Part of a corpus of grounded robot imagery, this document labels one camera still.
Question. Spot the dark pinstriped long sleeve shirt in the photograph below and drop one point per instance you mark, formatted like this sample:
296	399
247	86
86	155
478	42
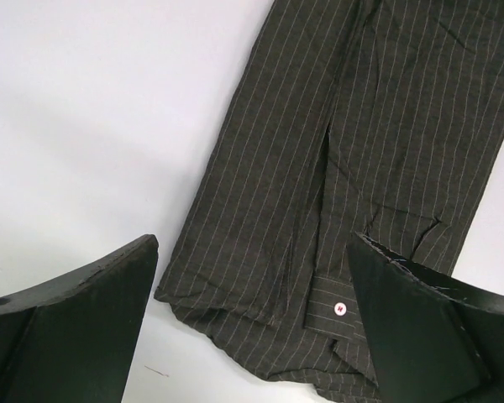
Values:
376	117

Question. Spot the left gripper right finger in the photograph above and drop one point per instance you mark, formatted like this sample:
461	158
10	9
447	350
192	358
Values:
432	338

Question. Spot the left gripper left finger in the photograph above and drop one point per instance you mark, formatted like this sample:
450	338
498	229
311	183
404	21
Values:
72	338

